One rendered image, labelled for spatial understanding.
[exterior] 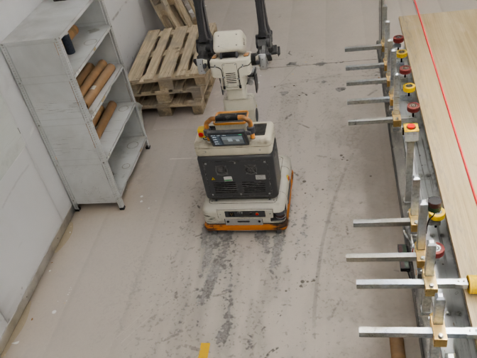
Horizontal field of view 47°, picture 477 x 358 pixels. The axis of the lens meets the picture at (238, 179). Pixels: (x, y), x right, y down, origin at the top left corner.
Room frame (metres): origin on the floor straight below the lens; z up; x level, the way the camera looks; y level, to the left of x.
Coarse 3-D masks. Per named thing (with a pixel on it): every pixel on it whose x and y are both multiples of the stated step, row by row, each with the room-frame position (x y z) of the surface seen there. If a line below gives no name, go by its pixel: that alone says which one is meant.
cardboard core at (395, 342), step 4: (392, 340) 1.83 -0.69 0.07; (396, 340) 1.82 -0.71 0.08; (400, 340) 1.82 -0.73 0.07; (392, 344) 1.81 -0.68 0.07; (396, 344) 1.80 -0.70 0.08; (400, 344) 1.80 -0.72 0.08; (392, 348) 1.79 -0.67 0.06; (396, 348) 1.77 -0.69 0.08; (400, 348) 1.77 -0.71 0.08; (404, 348) 1.78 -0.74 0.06; (392, 352) 1.76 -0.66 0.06; (396, 352) 1.75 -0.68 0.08; (400, 352) 1.74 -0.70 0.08; (404, 352) 1.75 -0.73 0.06; (392, 356) 1.74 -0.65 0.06; (396, 356) 1.73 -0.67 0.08; (400, 356) 1.72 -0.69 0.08; (404, 356) 1.72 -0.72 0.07
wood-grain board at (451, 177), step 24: (408, 24) 4.09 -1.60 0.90; (432, 24) 4.00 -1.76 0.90; (456, 24) 3.92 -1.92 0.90; (408, 48) 3.69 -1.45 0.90; (432, 48) 3.62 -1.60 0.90; (456, 48) 3.54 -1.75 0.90; (432, 72) 3.28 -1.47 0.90; (456, 72) 3.22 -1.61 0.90; (432, 96) 2.99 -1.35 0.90; (456, 96) 2.94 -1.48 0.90; (432, 120) 2.73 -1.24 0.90; (456, 120) 2.68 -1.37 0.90; (432, 144) 2.50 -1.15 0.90; (456, 144) 2.45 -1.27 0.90; (456, 168) 2.25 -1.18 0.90; (456, 192) 2.07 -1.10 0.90; (456, 216) 1.90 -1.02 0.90; (456, 240) 1.75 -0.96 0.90; (456, 264) 1.62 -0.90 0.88
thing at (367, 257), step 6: (414, 252) 1.76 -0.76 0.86; (348, 258) 1.81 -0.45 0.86; (354, 258) 1.81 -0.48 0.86; (360, 258) 1.80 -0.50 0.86; (366, 258) 1.79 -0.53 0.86; (372, 258) 1.78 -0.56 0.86; (378, 258) 1.78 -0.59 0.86; (384, 258) 1.77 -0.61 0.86; (390, 258) 1.76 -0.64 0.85; (396, 258) 1.76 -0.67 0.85; (402, 258) 1.75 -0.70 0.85; (408, 258) 1.74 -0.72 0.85; (414, 258) 1.74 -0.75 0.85
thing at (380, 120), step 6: (348, 120) 3.04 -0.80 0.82; (354, 120) 3.02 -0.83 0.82; (360, 120) 3.00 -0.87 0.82; (366, 120) 2.99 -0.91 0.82; (372, 120) 2.98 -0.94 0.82; (378, 120) 2.97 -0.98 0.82; (384, 120) 2.96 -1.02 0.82; (390, 120) 2.95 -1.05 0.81; (402, 120) 2.93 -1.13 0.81; (408, 120) 2.92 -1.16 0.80; (414, 120) 2.91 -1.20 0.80
